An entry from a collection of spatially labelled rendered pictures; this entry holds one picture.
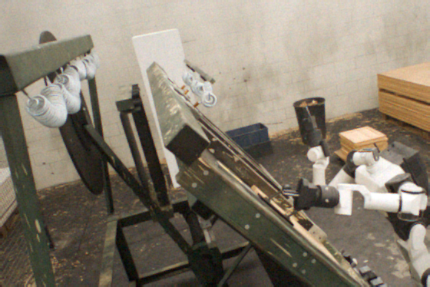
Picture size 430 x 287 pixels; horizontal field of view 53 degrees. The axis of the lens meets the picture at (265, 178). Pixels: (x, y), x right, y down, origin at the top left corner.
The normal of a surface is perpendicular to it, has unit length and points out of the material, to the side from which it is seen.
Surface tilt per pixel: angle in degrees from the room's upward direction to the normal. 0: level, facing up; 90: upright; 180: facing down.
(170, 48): 90
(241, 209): 90
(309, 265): 90
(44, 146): 90
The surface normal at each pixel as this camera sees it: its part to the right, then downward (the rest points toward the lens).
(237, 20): 0.24, 0.34
